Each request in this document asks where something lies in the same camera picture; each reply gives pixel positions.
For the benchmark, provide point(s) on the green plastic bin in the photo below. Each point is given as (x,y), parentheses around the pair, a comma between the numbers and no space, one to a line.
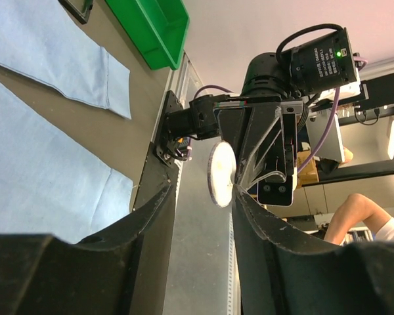
(158,28)

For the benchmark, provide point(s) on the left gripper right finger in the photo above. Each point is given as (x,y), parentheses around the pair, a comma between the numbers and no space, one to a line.
(283,270)

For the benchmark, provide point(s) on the round white brooch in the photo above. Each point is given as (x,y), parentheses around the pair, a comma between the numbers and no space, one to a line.
(221,172)

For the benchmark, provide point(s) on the light blue shirt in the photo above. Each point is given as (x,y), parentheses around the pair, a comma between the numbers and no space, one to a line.
(48,182)

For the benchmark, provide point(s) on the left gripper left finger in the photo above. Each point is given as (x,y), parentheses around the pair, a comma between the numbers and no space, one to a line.
(119,270)

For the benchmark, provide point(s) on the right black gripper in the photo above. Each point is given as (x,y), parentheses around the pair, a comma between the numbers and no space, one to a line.
(262,133)

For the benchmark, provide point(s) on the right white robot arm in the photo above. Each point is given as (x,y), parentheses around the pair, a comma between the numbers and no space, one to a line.
(287,74)

